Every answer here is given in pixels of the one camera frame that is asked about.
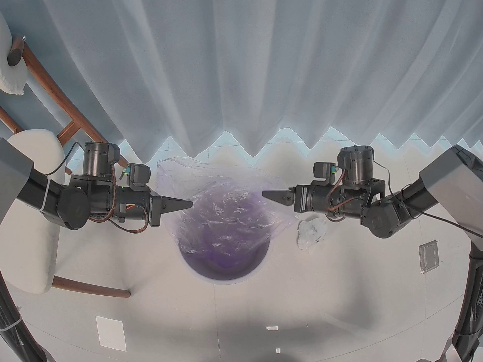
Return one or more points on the blue-green curtain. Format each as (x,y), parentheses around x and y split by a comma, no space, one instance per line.
(37,100)

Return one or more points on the white curtain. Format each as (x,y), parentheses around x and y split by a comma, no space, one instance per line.
(264,51)

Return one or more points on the white paper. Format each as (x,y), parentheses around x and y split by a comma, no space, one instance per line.
(311,234)

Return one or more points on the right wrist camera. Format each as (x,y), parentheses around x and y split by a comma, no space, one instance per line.
(322,170)

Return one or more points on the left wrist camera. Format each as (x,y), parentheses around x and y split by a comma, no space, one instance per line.
(139,174)

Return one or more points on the purple plastic bag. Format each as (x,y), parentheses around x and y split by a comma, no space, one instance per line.
(226,209)

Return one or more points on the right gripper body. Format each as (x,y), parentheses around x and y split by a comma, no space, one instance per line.
(320,202)

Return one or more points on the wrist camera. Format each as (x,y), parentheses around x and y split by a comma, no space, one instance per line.
(139,174)
(322,170)

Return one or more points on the white trash bin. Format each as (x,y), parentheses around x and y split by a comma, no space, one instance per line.
(226,281)

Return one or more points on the wooden chair with cream cushions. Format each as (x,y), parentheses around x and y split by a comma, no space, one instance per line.
(26,247)

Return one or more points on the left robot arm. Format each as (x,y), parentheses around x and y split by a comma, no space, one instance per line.
(75,209)

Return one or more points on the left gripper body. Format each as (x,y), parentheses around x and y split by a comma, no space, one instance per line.
(136,198)

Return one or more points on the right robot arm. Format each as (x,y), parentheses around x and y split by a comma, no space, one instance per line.
(386,217)

